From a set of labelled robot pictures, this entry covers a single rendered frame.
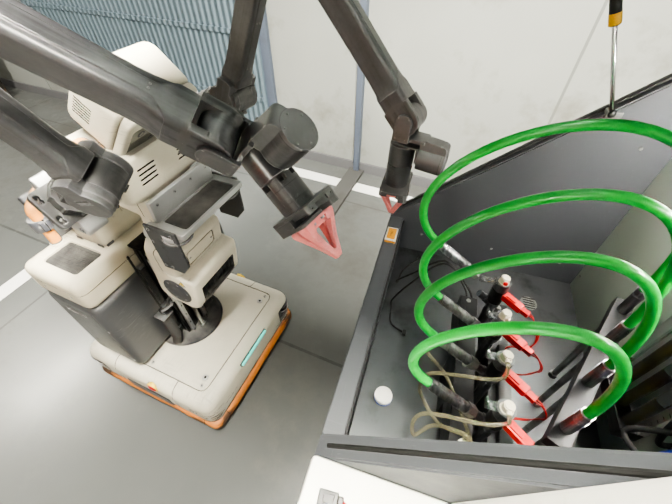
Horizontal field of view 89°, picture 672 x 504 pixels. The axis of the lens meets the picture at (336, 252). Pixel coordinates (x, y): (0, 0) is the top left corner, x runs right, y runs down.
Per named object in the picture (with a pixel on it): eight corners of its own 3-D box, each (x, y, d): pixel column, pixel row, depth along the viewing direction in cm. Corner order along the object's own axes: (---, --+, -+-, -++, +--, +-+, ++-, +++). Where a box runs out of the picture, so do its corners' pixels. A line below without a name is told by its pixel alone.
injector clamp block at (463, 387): (445, 328, 89) (460, 293, 78) (485, 339, 87) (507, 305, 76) (428, 476, 67) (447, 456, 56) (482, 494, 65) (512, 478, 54)
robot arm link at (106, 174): (72, 167, 66) (58, 190, 64) (85, 147, 60) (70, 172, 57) (122, 192, 72) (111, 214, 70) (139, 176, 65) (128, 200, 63)
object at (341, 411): (384, 251, 113) (390, 214, 102) (398, 254, 112) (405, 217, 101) (323, 455, 73) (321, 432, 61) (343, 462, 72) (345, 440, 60)
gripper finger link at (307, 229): (336, 266, 51) (296, 217, 49) (311, 274, 57) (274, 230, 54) (359, 239, 55) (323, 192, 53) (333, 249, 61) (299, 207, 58)
